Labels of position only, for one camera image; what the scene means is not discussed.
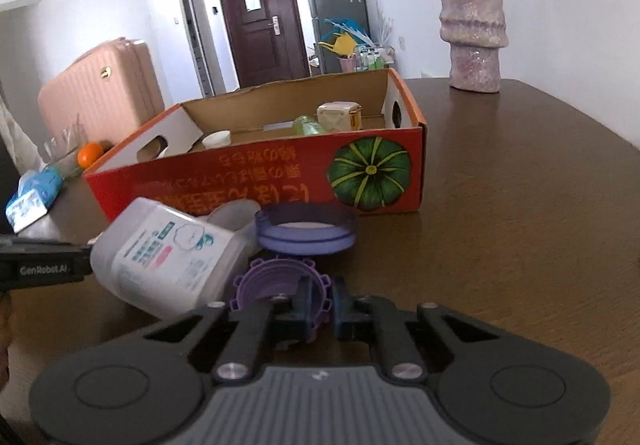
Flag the glass cup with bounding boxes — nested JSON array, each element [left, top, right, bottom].
[[42, 122, 86, 176]]

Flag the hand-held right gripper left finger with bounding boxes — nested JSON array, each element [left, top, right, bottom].
[[142, 275, 325, 383]]

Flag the red cardboard box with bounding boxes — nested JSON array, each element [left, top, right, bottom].
[[82, 68, 428, 227]]

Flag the dark brown door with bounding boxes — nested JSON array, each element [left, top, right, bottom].
[[215, 0, 311, 88]]

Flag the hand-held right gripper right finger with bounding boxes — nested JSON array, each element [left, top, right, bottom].
[[331, 281, 502, 383]]

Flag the green bottle white cap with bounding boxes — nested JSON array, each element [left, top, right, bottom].
[[292, 115, 327, 136]]

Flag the grey side doorway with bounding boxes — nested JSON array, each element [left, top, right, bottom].
[[176, 0, 226, 98]]

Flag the orange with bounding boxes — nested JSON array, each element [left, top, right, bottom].
[[77, 144, 104, 169]]

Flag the small beige box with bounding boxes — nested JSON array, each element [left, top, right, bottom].
[[316, 102, 363, 131]]

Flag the small rack of bottles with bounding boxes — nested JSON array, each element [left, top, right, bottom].
[[340, 45, 396, 73]]

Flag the translucent purple round container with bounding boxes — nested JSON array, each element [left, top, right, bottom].
[[255, 204, 358, 256]]

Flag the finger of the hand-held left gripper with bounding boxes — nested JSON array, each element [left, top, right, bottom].
[[0, 234, 93, 256]]

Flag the blue tissue pack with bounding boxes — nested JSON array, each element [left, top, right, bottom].
[[5, 168, 66, 233]]

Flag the purple ridged lid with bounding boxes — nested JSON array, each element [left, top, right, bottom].
[[231, 257, 333, 343]]

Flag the pink suitcase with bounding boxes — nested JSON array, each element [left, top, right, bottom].
[[37, 38, 166, 146]]

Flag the blue yellow plastic items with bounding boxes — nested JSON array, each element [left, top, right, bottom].
[[320, 18, 373, 58]]

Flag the pink speckled vase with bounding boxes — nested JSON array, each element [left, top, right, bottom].
[[438, 0, 510, 93]]

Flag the white plastic bottle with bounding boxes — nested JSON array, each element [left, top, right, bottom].
[[90, 198, 261, 321]]

